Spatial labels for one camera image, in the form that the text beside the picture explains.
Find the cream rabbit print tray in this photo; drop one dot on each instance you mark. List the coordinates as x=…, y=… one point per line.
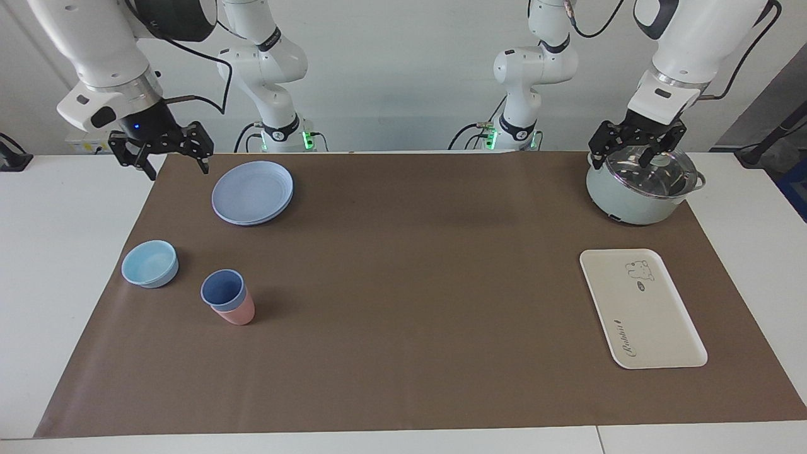
x=643, y=315

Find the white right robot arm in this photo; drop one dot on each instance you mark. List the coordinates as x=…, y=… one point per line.
x=101, y=44

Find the brown table mat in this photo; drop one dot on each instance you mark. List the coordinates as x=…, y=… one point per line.
x=410, y=315

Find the pink plastic cup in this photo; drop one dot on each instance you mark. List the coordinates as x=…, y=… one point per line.
x=239, y=315

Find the black desk clamp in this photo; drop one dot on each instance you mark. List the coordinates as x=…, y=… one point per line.
x=12, y=159

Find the black stand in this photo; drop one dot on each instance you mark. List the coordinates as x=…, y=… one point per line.
x=766, y=142

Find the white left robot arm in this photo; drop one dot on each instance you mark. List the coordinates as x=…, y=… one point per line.
x=693, y=44

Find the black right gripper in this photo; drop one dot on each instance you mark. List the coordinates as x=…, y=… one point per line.
x=151, y=126

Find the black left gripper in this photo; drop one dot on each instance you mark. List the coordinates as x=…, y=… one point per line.
x=649, y=129

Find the blue plastic cup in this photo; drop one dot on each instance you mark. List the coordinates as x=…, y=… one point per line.
x=222, y=290

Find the pale green cooking pot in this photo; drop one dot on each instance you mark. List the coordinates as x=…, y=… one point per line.
x=624, y=205

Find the light blue bowl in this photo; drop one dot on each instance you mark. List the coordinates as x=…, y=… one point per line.
x=149, y=263

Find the blue crate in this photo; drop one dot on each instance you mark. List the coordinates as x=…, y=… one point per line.
x=795, y=189

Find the white wall socket box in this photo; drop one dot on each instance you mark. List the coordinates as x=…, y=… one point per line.
x=82, y=146

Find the lavender blue plate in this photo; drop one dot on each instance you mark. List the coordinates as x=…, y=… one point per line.
x=280, y=215
x=251, y=190

